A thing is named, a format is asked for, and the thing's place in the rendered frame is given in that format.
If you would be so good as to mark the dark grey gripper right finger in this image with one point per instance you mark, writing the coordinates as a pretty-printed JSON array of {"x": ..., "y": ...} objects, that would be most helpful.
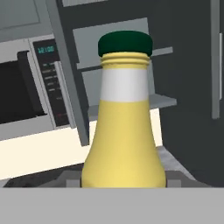
[{"x": 175, "y": 178}]

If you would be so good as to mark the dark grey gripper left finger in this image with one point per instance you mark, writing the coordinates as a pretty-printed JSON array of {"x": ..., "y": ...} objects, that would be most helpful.
[{"x": 68, "y": 178}]

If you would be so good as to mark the yellow condiment bottle green cap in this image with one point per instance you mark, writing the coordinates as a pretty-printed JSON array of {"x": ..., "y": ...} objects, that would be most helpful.
[{"x": 124, "y": 145}]

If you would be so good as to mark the grey open shelf unit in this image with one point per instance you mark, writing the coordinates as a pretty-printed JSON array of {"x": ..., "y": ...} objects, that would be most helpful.
[{"x": 67, "y": 87}]

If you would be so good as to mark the dark grey tall cupboard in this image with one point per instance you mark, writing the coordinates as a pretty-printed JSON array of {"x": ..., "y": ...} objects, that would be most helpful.
[{"x": 189, "y": 87}]

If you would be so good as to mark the grey microwave oven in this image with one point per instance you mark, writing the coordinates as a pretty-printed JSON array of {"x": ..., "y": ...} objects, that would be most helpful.
[{"x": 43, "y": 87}]

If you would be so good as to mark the grey wall cupboard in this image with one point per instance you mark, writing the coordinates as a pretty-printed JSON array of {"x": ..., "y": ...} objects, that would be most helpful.
[{"x": 20, "y": 14}]

